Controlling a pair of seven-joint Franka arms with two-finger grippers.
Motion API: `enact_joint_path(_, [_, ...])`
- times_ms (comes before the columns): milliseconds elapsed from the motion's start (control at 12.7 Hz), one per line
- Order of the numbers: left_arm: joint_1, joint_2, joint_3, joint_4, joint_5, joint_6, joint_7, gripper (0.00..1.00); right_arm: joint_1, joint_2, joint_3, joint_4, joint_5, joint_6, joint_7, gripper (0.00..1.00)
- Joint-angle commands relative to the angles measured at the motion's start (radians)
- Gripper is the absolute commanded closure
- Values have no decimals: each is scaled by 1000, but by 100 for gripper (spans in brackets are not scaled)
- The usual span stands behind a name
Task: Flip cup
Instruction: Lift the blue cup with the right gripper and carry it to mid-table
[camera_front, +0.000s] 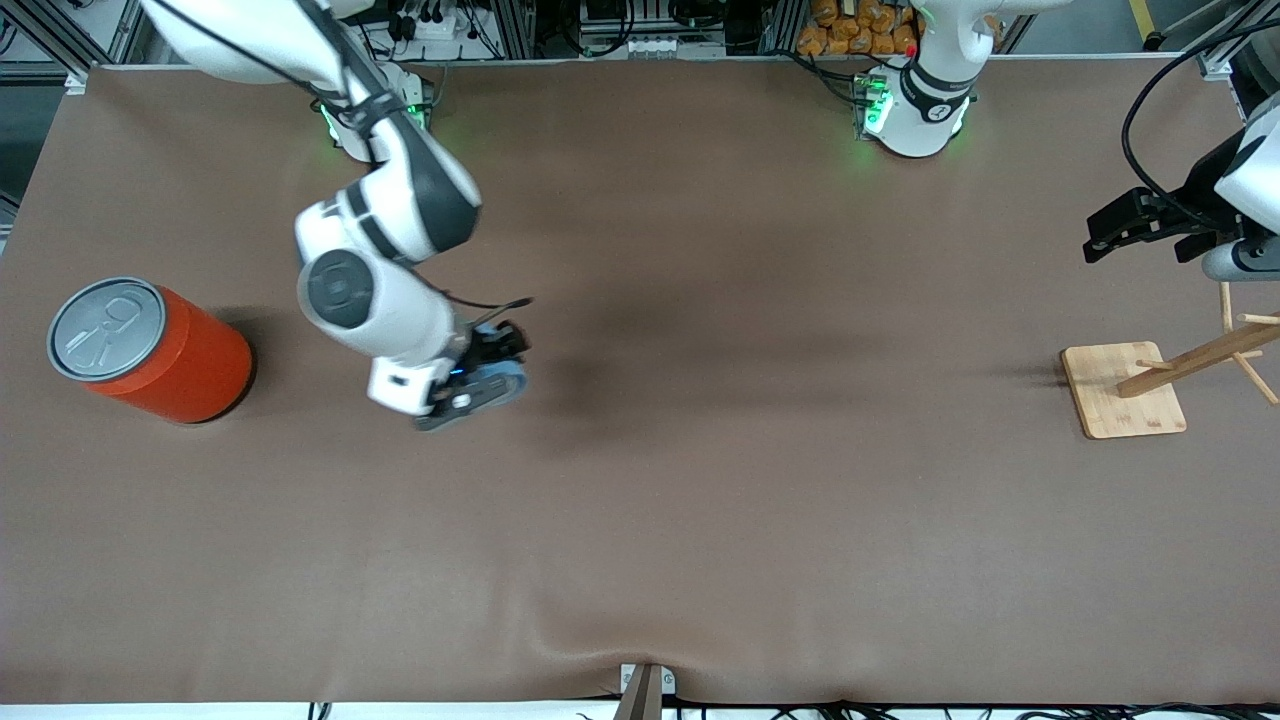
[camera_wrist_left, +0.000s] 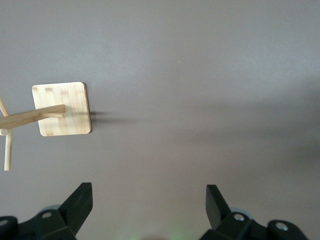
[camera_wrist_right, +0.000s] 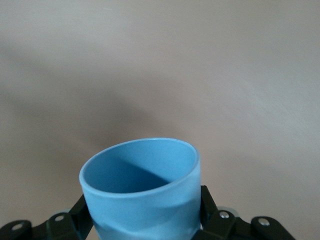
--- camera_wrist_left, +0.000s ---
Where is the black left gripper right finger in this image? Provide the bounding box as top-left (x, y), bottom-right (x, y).
top-left (199, 184), bottom-right (308, 240)

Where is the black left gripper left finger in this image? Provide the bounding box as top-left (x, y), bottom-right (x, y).
top-left (0, 182), bottom-right (94, 240)

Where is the wooden cup stand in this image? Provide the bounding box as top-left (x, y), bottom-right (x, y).
top-left (0, 81), bottom-right (93, 172)

